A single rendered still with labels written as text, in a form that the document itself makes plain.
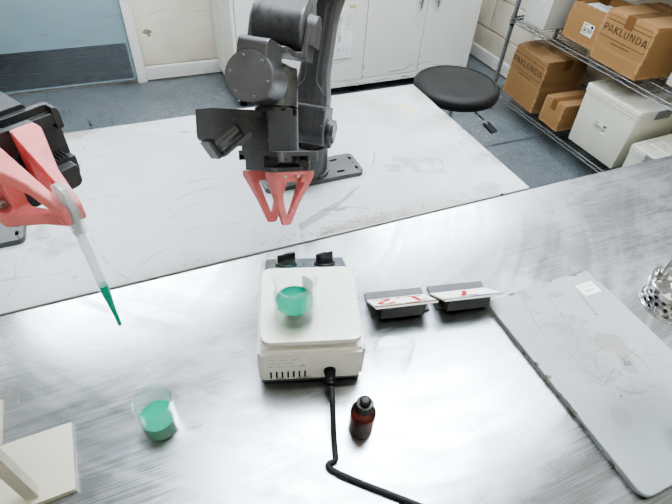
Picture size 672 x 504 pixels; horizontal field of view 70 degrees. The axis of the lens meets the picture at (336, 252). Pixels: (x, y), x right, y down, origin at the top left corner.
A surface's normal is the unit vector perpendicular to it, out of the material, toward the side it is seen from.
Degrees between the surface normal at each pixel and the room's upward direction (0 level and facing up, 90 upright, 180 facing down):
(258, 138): 72
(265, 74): 60
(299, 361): 90
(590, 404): 0
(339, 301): 0
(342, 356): 90
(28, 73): 90
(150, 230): 0
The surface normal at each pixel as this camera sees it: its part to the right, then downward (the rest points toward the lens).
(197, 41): 0.38, 0.66
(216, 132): 0.67, 0.18
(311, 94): -0.19, 0.26
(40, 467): 0.05, -0.72
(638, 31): -0.94, 0.20
